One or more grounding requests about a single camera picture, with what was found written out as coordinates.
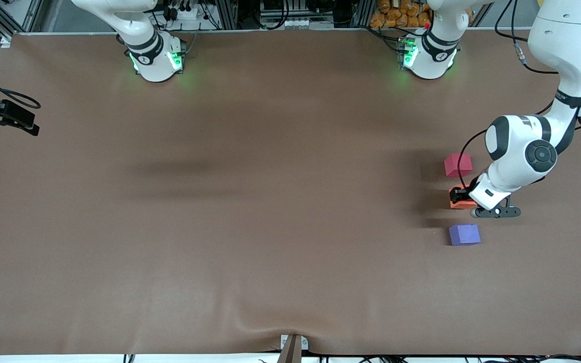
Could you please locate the orange foam block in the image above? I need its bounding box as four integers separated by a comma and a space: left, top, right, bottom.
449, 187, 478, 210

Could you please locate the red foam block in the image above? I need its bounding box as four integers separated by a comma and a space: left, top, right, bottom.
444, 153, 473, 177

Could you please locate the purple foam block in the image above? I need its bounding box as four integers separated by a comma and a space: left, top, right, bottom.
448, 224, 482, 247

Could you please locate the bag of orange items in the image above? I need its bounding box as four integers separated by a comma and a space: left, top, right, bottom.
370, 0, 435, 29

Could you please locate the large table cover mat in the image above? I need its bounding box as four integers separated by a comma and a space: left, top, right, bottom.
0, 29, 581, 356

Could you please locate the white power strip with plugs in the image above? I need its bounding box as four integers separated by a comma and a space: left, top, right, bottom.
165, 0, 200, 21

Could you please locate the white terminal connector row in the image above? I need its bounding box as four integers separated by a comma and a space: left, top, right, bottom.
280, 18, 322, 29

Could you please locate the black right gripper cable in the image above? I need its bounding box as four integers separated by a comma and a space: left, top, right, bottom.
0, 60, 42, 110

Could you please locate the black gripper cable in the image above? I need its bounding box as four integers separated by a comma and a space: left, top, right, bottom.
0, 60, 42, 110
456, 0, 581, 191

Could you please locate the aluminium frame profile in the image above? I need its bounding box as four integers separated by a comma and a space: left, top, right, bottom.
0, 0, 45, 48

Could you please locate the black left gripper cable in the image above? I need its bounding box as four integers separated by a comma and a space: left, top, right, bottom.
456, 0, 581, 191

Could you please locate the metal table clamp bracket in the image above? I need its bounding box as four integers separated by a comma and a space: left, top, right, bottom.
276, 334, 310, 363

